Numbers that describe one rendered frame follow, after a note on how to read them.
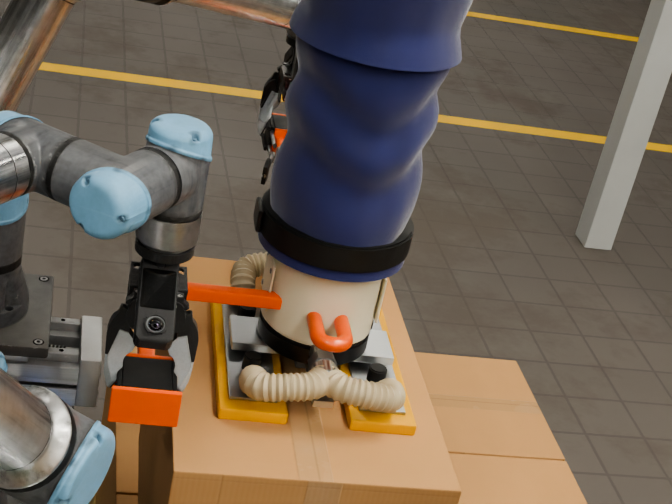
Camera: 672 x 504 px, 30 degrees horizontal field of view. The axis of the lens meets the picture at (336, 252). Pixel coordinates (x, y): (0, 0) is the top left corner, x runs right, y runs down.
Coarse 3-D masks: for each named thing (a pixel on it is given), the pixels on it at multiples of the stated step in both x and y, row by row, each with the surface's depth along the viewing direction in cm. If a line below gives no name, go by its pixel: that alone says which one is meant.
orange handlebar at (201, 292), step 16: (192, 288) 180; (208, 288) 180; (224, 288) 181; (240, 288) 182; (240, 304) 182; (256, 304) 182; (272, 304) 182; (320, 320) 179; (336, 320) 181; (320, 336) 175; (352, 336) 177; (144, 352) 163; (336, 352) 175
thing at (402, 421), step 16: (384, 320) 207; (352, 368) 191; (368, 368) 192; (384, 368) 188; (352, 416) 180; (368, 416) 181; (384, 416) 182; (400, 416) 183; (384, 432) 181; (400, 432) 182
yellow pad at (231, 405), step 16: (224, 304) 200; (224, 320) 196; (224, 336) 192; (224, 352) 189; (240, 352) 189; (256, 352) 185; (224, 368) 185; (240, 368) 185; (272, 368) 187; (224, 384) 181; (224, 400) 178; (240, 400) 178; (224, 416) 177; (240, 416) 177; (256, 416) 177; (272, 416) 178
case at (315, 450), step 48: (192, 384) 183; (144, 432) 221; (192, 432) 173; (240, 432) 175; (288, 432) 177; (336, 432) 179; (432, 432) 184; (144, 480) 210; (192, 480) 166; (240, 480) 167; (288, 480) 168; (336, 480) 170; (384, 480) 172; (432, 480) 174
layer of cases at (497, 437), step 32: (416, 352) 307; (448, 384) 297; (480, 384) 300; (512, 384) 303; (448, 416) 285; (480, 416) 288; (512, 416) 291; (128, 448) 252; (448, 448) 274; (480, 448) 277; (512, 448) 279; (544, 448) 282; (128, 480) 243; (480, 480) 266; (512, 480) 268; (544, 480) 271
